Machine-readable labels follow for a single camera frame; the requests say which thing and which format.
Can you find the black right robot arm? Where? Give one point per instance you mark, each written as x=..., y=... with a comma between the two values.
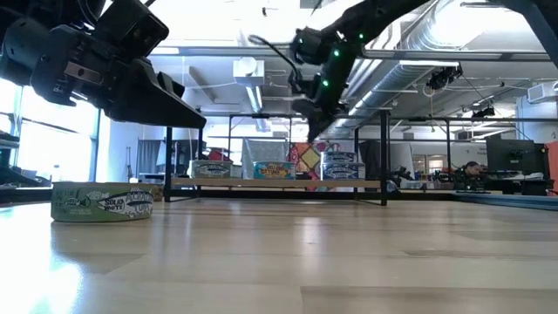
x=370, y=17

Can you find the silver overhead rig beam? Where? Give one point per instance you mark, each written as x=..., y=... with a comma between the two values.
x=218, y=51

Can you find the black hanging camera rig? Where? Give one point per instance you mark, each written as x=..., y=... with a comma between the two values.
x=444, y=76
x=484, y=112

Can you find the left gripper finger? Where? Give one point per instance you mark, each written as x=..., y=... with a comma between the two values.
x=172, y=85
x=148, y=100

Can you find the green tuna can gold lid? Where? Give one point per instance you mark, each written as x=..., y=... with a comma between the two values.
x=102, y=202

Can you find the person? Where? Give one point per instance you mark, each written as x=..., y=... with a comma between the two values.
x=471, y=168

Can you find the red bag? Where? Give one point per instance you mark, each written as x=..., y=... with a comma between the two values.
x=218, y=154

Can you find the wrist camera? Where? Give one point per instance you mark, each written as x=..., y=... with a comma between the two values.
x=305, y=45
x=131, y=26

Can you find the blue label tuna can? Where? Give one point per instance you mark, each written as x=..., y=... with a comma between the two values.
x=342, y=171
x=338, y=156

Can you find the black background monitor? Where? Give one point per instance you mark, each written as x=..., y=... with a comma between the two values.
x=514, y=157

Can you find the large bright window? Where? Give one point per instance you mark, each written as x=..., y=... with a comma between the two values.
x=56, y=148

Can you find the ceiling strip light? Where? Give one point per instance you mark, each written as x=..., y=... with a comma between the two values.
x=429, y=63

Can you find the white ceiling box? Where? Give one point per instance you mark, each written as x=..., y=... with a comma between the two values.
x=248, y=72

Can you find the colourful patchwork panel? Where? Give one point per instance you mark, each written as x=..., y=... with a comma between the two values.
x=307, y=154

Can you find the grey curtain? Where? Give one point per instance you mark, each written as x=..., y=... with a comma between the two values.
x=148, y=157

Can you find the orange panel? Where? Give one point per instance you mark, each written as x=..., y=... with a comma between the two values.
x=553, y=168

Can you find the green tuna can silver lid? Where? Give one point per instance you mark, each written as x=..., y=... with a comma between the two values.
x=211, y=169

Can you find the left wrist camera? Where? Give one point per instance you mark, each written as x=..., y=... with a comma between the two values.
x=131, y=26

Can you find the silver ribbed ventilation duct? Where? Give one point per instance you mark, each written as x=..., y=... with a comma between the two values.
x=392, y=85

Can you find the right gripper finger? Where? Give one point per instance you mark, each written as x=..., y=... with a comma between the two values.
x=318, y=124
x=303, y=107

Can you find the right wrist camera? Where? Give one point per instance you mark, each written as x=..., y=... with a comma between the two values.
x=305, y=45

